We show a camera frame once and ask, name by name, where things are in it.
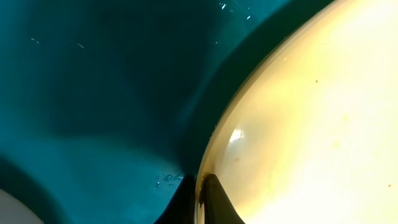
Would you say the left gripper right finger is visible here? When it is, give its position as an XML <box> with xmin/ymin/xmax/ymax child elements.
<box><xmin>199</xmin><ymin>174</ymin><xmax>244</xmax><ymax>224</ymax></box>

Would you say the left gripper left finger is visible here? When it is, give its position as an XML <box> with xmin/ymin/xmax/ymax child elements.
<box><xmin>154</xmin><ymin>174</ymin><xmax>195</xmax><ymax>224</ymax></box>

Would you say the yellow-green plate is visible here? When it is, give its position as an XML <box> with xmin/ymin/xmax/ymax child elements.
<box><xmin>197</xmin><ymin>0</ymin><xmax>397</xmax><ymax>224</ymax></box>

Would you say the white plate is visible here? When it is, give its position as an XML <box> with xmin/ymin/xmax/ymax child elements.
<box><xmin>0</xmin><ymin>190</ymin><xmax>44</xmax><ymax>224</ymax></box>

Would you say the teal plastic tray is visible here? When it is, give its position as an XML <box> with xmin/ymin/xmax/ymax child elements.
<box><xmin>1</xmin><ymin>0</ymin><xmax>328</xmax><ymax>223</ymax></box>

